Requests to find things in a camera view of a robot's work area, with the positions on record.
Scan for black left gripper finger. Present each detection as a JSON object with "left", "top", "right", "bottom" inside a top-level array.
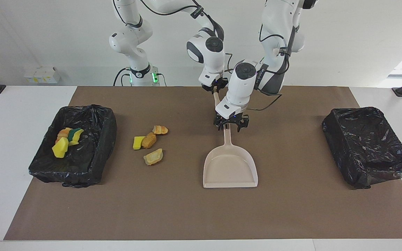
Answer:
[
  {"left": 234, "top": 117, "right": 250, "bottom": 132},
  {"left": 213, "top": 117, "right": 228, "bottom": 131}
]

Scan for beige plastic dustpan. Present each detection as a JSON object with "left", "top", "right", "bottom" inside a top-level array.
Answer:
[{"left": 203, "top": 125, "right": 259, "bottom": 189}]

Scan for brown round bun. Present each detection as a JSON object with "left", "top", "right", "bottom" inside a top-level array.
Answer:
[{"left": 142, "top": 132, "right": 157, "bottom": 149}]

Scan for pale bread chunk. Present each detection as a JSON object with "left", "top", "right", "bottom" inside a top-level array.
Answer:
[{"left": 143, "top": 148, "right": 164, "bottom": 166}]

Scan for black bag lined bin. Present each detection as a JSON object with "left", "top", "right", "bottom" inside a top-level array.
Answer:
[
  {"left": 321, "top": 106, "right": 402, "bottom": 190},
  {"left": 28, "top": 104, "right": 118, "bottom": 189}
]

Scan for brown table mat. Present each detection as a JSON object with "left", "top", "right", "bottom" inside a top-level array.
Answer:
[{"left": 4, "top": 86, "right": 402, "bottom": 241}]

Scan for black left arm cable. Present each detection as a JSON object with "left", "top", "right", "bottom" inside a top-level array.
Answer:
[{"left": 246, "top": 24, "right": 292, "bottom": 112}]

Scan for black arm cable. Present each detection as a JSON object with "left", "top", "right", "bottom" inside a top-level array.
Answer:
[
  {"left": 246, "top": 24, "right": 292, "bottom": 112},
  {"left": 112, "top": 0, "right": 233, "bottom": 84}
]

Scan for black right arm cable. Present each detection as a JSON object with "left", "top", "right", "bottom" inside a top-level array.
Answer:
[{"left": 112, "top": 0, "right": 233, "bottom": 84}]

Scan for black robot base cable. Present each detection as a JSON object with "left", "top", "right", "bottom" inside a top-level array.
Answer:
[{"left": 113, "top": 67, "right": 132, "bottom": 86}]

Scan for white wall boxes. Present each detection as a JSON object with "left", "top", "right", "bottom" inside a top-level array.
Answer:
[{"left": 24, "top": 66, "right": 61, "bottom": 84}]

